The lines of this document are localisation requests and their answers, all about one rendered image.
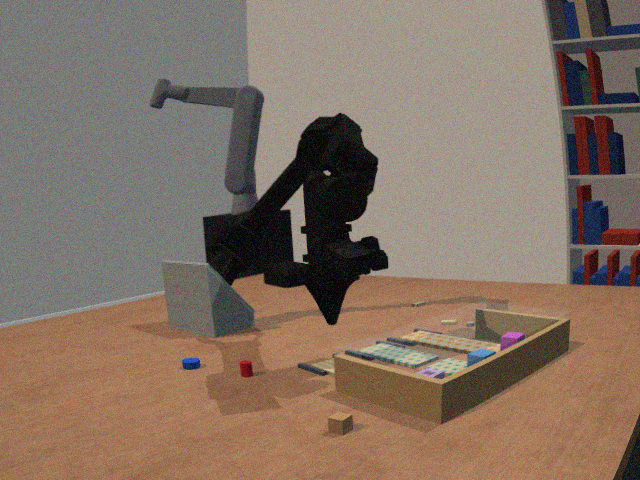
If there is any red cylinder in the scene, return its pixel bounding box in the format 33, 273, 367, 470
240, 360, 253, 378

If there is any pale yellow striped strip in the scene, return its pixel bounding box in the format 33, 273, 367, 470
311, 358, 334, 376

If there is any short blue cylinder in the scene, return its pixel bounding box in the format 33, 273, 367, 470
182, 358, 200, 370

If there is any tan open-top wooden box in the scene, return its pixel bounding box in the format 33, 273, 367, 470
333, 301, 571, 425

